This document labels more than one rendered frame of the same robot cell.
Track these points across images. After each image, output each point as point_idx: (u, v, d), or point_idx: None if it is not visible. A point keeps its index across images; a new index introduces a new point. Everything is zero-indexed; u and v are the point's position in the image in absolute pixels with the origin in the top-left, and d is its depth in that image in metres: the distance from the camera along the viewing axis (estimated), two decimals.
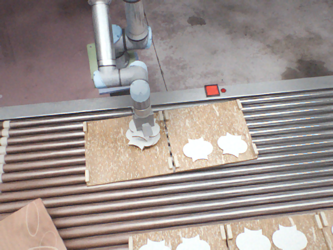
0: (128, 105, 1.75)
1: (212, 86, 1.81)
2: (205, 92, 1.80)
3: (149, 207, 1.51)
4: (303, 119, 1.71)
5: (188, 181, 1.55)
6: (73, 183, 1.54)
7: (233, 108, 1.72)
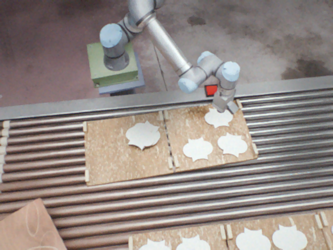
0: (128, 105, 1.75)
1: (212, 86, 1.81)
2: (205, 92, 1.80)
3: (149, 207, 1.51)
4: (303, 119, 1.71)
5: (188, 181, 1.55)
6: (73, 183, 1.54)
7: None
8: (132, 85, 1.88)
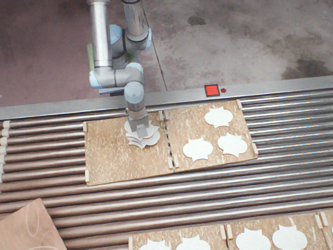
0: None
1: (212, 86, 1.81)
2: (205, 92, 1.80)
3: (149, 207, 1.51)
4: (303, 119, 1.71)
5: (188, 181, 1.55)
6: (73, 183, 1.54)
7: (233, 108, 1.72)
8: None
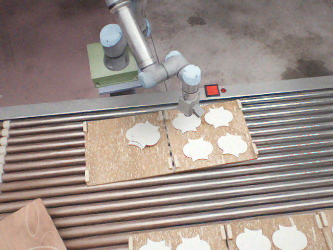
0: (128, 105, 1.75)
1: (212, 86, 1.81)
2: (205, 92, 1.80)
3: (149, 207, 1.51)
4: (303, 119, 1.71)
5: (188, 181, 1.55)
6: (73, 183, 1.54)
7: (233, 108, 1.72)
8: (132, 85, 1.88)
